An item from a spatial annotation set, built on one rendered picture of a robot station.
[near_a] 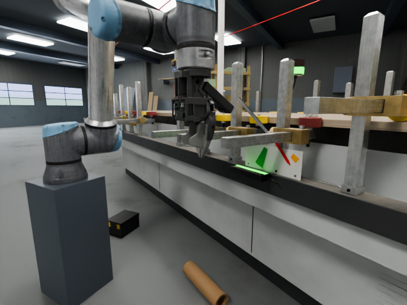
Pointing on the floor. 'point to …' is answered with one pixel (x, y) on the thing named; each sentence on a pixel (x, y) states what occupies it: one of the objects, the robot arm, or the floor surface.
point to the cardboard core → (205, 284)
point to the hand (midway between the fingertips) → (203, 152)
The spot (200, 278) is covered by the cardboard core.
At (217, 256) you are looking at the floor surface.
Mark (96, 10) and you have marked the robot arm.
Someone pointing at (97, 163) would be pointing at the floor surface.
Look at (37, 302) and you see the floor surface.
